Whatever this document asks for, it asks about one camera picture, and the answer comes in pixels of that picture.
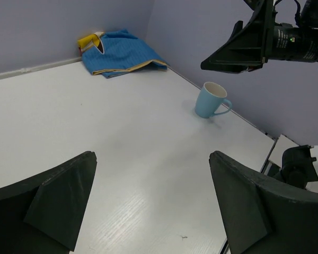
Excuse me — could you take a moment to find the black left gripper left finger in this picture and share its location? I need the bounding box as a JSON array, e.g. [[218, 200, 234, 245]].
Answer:
[[0, 151, 97, 253]]

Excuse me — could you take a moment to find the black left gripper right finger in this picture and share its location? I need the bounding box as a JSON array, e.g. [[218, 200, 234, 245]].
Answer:
[[209, 151, 318, 253]]

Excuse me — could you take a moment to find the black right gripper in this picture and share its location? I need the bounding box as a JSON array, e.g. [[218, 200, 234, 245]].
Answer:
[[200, 1, 318, 74]]

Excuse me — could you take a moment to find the light blue ceramic mug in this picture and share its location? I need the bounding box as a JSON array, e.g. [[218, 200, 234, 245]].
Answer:
[[195, 81, 233, 119]]

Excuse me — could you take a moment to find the blue Pikachu placemat cloth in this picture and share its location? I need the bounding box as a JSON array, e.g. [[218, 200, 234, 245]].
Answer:
[[77, 29, 168, 78]]

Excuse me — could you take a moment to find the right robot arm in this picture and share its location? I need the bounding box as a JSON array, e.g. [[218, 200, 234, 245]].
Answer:
[[200, 1, 318, 74]]

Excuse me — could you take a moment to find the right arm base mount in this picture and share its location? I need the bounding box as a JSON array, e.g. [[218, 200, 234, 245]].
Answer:
[[267, 145, 318, 189]]

